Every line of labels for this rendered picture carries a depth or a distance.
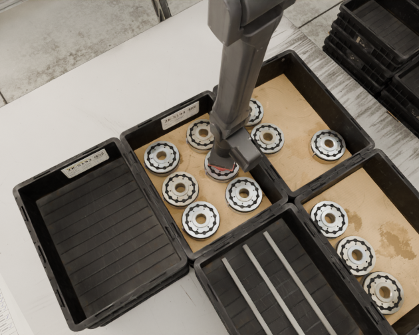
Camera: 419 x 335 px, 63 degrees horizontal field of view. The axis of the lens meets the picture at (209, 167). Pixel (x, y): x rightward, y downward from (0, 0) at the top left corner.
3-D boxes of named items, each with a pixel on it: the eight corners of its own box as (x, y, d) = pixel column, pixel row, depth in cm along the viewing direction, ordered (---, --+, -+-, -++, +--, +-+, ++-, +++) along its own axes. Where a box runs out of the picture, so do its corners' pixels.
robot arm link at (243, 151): (241, 98, 75) (209, 120, 73) (275, 137, 72) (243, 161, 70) (237, 123, 86) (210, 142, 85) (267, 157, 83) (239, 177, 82)
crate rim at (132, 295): (14, 191, 90) (9, 187, 88) (118, 138, 97) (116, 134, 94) (75, 335, 77) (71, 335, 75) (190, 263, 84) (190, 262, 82)
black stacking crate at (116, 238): (32, 201, 99) (11, 188, 88) (125, 153, 105) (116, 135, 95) (88, 331, 86) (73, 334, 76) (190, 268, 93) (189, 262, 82)
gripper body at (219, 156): (240, 137, 93) (244, 123, 86) (232, 171, 89) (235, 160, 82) (217, 131, 93) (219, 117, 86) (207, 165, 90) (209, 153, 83)
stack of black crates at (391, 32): (310, 67, 202) (338, 4, 161) (346, 44, 210) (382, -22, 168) (360, 114, 191) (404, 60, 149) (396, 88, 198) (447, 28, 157)
